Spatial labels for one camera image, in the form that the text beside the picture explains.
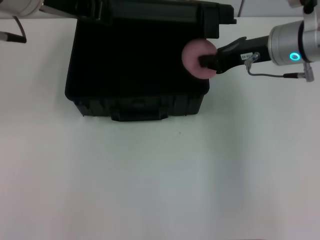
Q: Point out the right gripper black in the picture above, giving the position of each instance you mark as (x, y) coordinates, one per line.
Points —
(250, 47)

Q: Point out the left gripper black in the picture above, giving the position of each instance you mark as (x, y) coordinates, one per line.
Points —
(70, 8)

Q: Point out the pink peach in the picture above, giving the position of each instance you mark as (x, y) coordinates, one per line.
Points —
(191, 53)

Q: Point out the black plastic carrying case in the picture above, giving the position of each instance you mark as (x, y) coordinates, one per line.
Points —
(130, 67)

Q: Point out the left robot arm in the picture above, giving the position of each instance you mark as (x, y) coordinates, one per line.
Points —
(20, 6)

